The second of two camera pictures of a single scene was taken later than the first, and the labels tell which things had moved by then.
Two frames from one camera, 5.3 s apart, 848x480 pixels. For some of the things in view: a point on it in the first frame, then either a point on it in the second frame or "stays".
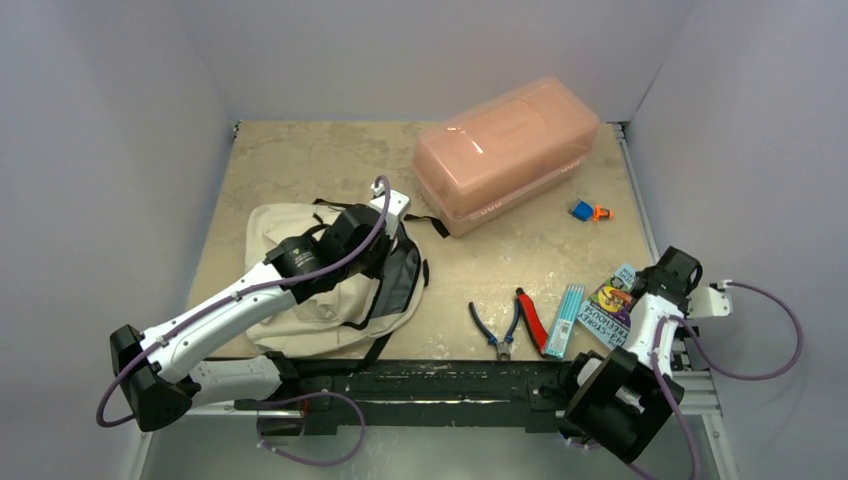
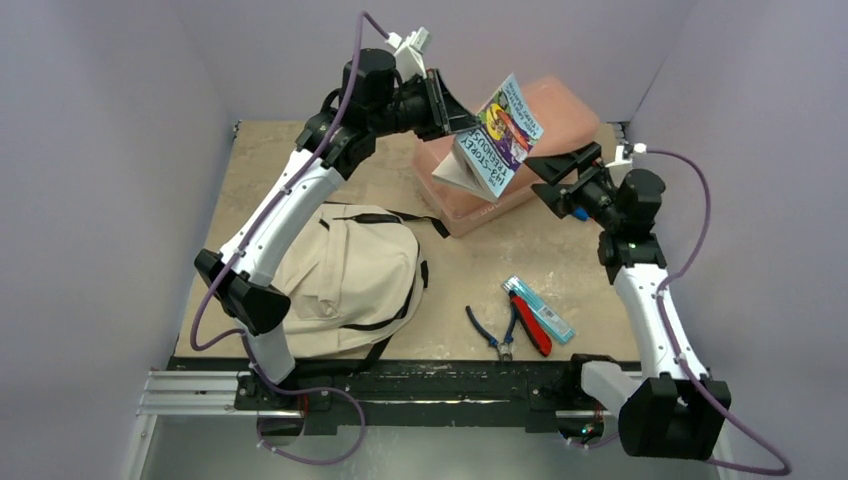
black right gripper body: (646, 283) to (566, 188)
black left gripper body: (373, 263) to (411, 109)
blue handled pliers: (502, 348) stays
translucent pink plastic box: (503, 152) stays
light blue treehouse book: (607, 315) to (485, 159)
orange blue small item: (582, 211) stays
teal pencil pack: (565, 321) to (559, 329)
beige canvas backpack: (358, 314) stays
